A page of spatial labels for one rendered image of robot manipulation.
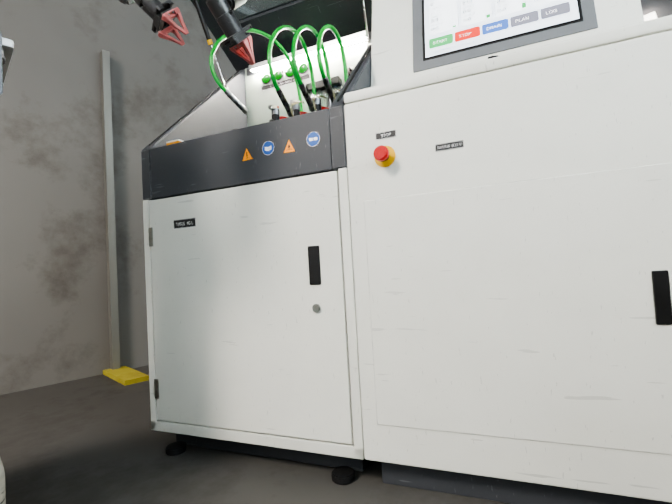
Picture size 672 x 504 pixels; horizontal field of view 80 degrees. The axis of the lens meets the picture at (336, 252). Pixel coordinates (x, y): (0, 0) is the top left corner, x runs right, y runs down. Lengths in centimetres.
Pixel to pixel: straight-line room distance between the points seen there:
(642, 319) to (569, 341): 13
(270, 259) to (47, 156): 190
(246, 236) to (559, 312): 78
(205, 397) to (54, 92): 211
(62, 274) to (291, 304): 183
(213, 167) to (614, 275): 102
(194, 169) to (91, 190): 156
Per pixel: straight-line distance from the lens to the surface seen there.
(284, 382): 112
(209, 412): 130
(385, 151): 95
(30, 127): 282
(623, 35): 105
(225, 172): 121
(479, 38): 134
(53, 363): 273
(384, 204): 97
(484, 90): 100
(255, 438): 122
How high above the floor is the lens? 54
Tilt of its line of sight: 2 degrees up
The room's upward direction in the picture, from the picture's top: 3 degrees counter-clockwise
